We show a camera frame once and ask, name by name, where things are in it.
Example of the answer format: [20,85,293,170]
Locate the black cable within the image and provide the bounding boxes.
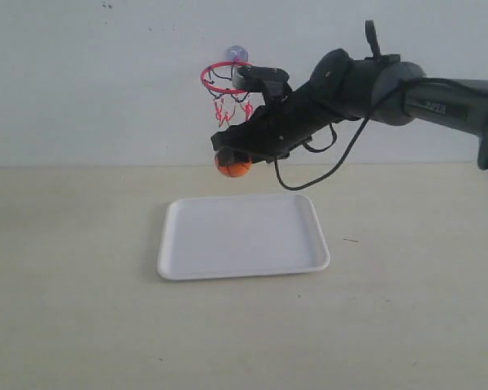
[273,79,416,192]

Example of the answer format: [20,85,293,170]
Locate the clear suction cup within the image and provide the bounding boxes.
[224,45,249,63]

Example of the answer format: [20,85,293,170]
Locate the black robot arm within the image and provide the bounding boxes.
[211,20,488,171]

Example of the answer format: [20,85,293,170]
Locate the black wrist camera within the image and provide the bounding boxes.
[232,65,292,104]

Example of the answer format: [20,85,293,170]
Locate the small orange basketball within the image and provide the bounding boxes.
[215,155,252,178]

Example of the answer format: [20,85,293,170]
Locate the white rectangular tray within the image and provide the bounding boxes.
[156,193,331,281]

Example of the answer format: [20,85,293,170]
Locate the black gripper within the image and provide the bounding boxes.
[211,83,338,166]

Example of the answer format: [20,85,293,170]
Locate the red mini basketball hoop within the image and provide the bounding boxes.
[200,61,255,128]

